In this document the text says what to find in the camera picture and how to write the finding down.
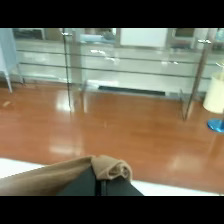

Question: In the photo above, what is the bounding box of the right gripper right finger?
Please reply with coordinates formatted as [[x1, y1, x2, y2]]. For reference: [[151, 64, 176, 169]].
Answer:
[[100, 179, 145, 197]]

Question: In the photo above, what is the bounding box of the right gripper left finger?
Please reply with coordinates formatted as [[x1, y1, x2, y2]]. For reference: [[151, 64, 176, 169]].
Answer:
[[56, 165, 102, 197]]

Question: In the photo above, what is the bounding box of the brown shirt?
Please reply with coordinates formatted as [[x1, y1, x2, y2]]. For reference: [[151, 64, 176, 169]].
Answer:
[[0, 154, 134, 197]]

